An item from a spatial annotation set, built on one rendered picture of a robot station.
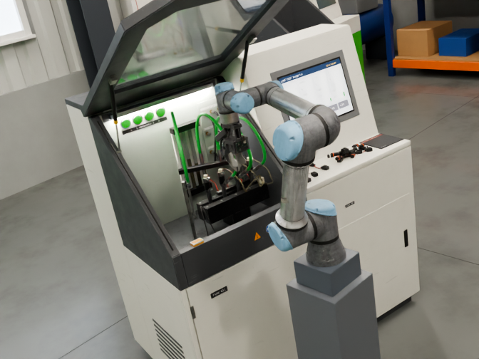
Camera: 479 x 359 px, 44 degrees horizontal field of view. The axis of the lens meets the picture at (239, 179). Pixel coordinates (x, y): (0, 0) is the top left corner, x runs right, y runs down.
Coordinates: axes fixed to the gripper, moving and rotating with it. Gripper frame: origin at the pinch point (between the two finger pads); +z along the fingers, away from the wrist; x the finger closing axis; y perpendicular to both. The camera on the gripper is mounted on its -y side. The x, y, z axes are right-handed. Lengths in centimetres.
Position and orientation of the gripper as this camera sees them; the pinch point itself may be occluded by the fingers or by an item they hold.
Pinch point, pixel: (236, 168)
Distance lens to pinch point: 238.8
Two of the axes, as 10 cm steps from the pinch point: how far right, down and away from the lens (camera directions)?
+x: 8.1, -3.5, 4.7
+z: 1.7, 9.1, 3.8
